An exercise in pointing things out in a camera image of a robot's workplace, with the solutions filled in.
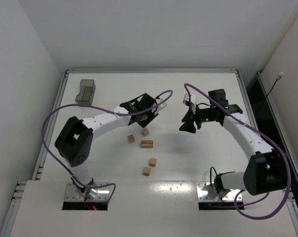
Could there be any small wooden cube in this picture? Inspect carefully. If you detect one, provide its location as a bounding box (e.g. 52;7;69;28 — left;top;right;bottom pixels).
141;128;149;136
143;166;151;176
127;135;135;143
149;158;157;167

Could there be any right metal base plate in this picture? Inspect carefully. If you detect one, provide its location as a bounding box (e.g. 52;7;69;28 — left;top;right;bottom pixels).
196;182;240;203

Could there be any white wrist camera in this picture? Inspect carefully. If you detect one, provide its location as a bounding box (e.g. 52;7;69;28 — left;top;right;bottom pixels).
183;93;197;111
152;98;167;114

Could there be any aluminium table frame rail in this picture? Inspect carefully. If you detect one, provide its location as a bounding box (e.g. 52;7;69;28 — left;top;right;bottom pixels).
67;68;239;74

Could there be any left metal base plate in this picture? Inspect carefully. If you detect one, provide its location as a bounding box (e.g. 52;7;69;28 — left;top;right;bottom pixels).
64;182;112;202

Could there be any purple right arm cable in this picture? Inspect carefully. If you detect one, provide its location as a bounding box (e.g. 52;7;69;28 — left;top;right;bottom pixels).
184;83;292;220

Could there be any translucent grey plastic bin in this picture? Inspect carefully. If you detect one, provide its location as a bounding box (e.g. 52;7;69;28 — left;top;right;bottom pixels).
75;79;96;106

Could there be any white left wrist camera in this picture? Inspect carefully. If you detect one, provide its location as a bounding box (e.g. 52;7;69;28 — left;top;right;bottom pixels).
152;98;167;114

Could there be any black wall cable with plug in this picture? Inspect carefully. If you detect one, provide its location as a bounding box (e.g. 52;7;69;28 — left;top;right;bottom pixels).
247;71;285;117

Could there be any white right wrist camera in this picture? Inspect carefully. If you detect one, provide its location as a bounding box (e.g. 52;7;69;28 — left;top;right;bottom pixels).
183;93;197;111

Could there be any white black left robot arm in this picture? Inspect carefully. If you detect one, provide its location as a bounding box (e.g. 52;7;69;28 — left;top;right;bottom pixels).
54;93;166;194

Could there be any striped wooden block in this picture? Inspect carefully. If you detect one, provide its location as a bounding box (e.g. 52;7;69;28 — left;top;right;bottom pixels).
141;140;153;148

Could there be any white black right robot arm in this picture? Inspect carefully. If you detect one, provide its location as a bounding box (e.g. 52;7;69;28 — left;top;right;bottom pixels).
179;89;288;196

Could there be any metal base plate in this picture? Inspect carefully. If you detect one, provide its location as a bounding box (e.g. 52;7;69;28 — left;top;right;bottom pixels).
64;182;112;202
196;182;240;203

